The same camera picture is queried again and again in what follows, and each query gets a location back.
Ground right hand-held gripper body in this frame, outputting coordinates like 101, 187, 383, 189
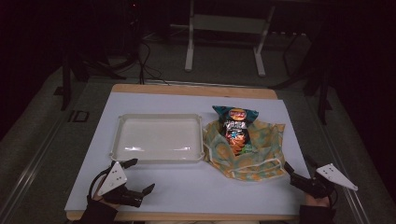
289, 162, 359, 200

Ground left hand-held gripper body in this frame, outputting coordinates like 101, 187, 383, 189
96, 161, 146, 209

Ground yellow green patterned cloth bag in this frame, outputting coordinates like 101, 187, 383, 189
202, 119, 288, 183

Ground white plastic tray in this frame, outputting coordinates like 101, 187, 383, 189
109, 113, 205, 165

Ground teal potato chips bag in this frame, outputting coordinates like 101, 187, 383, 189
212, 105, 260, 157

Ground person's right hand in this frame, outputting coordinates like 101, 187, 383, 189
304, 192, 332, 208

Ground person's left hand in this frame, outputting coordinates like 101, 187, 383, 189
92, 182, 122, 210

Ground white table mat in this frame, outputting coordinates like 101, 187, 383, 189
64, 91, 312, 217

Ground black metal stand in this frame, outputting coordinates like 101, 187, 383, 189
53, 46, 127, 112
270, 31, 333, 126

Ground wooden table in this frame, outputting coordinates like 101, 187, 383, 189
65, 83, 301, 222

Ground white metal stand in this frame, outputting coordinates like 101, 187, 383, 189
184, 0, 276, 78

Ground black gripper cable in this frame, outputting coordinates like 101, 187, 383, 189
88, 166, 115, 201

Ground black floor cables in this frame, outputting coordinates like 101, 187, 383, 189
136, 40, 171, 86

